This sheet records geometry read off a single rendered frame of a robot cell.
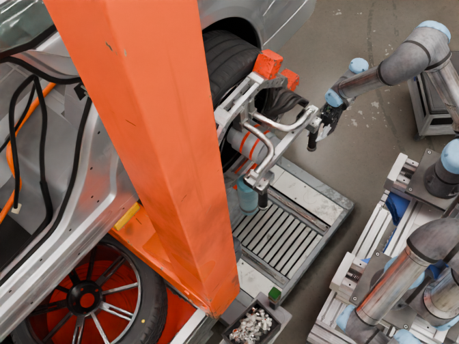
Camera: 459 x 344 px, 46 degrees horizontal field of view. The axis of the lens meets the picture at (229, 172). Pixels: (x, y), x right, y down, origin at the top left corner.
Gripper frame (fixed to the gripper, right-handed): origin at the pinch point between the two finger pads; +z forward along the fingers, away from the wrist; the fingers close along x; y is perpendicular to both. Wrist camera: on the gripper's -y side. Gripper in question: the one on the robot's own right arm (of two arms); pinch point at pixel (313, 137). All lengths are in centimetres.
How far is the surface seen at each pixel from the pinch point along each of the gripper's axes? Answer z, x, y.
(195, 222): 75, 10, 68
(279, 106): 7.0, -12.7, 19.1
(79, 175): 77, -46, 30
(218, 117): 28.9, -24.0, 28.4
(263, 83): 7.0, -20.2, 27.8
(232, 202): 24, -28, -61
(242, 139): 21.5, -19.4, 7.4
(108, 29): 78, 9, 139
